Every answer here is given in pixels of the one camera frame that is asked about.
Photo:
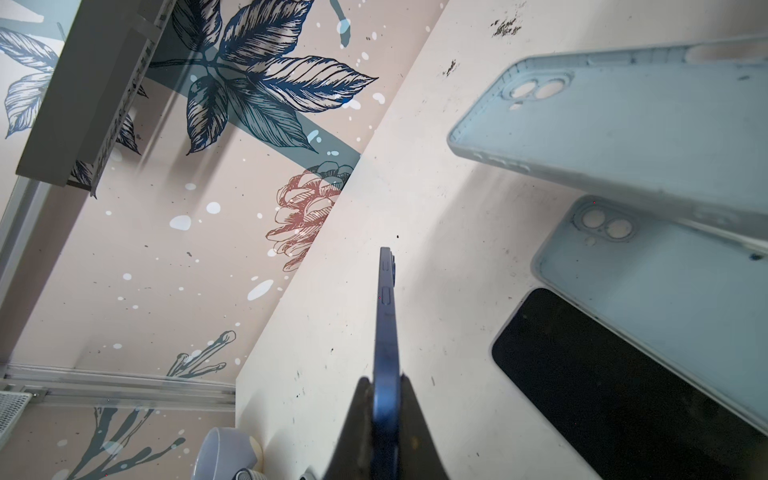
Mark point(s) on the lavender bowl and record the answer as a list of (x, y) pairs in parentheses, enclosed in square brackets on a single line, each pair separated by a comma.
[(225, 451)]

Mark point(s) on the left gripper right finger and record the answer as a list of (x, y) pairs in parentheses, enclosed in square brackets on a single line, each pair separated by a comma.
[(418, 458)]

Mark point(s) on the light blue phone case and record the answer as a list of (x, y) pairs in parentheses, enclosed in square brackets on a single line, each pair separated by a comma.
[(694, 302)]

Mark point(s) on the black phone from case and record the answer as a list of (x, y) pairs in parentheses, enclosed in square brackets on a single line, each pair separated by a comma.
[(625, 414)]

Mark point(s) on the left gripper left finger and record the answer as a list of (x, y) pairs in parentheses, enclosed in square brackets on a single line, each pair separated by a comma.
[(351, 459)]

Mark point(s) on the dark grey flower dish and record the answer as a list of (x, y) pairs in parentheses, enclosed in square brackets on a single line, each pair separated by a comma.
[(249, 474)]

